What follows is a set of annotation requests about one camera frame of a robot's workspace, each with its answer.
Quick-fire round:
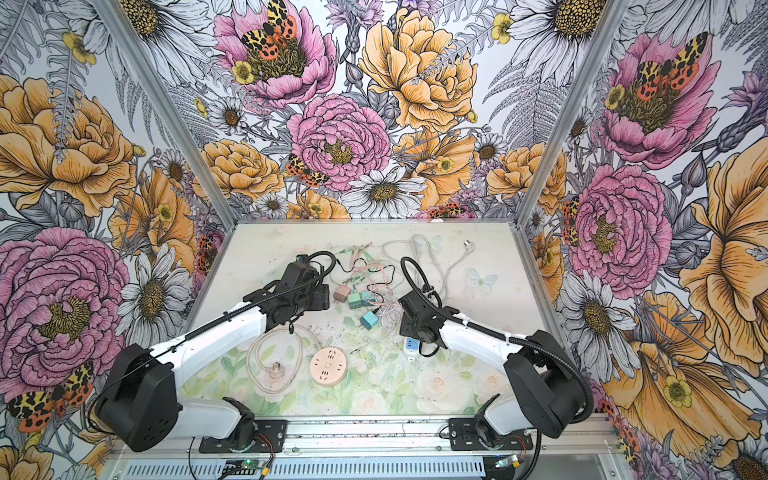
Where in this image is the white blue power strip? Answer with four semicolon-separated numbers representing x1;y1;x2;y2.
403;337;421;362

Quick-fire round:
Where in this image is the pink charger plug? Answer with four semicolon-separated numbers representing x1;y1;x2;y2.
333;285;351;303

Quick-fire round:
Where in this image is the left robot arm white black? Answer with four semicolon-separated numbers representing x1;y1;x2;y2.
88;252;337;452

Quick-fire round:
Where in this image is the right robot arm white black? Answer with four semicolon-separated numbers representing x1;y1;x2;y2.
398;290;595;449

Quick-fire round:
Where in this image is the teal green charger plug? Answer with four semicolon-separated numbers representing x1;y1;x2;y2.
361;291;377;306

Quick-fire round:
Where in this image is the round pink power socket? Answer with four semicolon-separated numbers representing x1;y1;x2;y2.
309;347;348;387

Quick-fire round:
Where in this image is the green thin cable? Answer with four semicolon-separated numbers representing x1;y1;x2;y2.
333;242;385;289

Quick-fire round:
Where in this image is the black thin cable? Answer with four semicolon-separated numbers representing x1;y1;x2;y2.
335;257;397;301

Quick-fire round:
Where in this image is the white power strip cable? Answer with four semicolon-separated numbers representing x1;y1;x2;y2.
381;233;476;307

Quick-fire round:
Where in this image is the clear pink socket cable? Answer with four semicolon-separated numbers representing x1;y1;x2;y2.
244;323;323;403

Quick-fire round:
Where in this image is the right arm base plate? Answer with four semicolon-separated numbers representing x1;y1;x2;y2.
447;417;534;451

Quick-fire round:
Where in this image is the aluminium front rail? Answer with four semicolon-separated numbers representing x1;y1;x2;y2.
100;414;632;479

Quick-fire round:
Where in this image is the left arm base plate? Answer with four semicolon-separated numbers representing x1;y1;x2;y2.
198;419;288;454

